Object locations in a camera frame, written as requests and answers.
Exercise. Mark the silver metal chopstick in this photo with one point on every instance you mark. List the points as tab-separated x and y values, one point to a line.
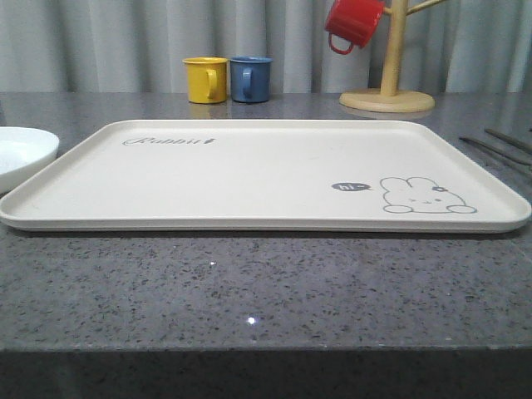
510	140

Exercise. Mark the white round plate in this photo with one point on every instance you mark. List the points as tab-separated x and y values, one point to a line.
24	152

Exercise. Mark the silver metal fork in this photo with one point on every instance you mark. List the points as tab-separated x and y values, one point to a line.
493	150

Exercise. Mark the cream rabbit serving tray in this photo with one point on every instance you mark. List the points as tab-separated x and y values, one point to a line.
265	174

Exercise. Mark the blue enamel mug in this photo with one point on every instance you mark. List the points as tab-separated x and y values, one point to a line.
250	79

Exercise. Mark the yellow enamel mug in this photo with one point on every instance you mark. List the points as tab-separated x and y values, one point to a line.
207	79

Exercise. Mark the wooden mug tree stand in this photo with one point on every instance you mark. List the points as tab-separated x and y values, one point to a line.
388	97

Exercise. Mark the red enamel mug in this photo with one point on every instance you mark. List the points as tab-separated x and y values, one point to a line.
354	21

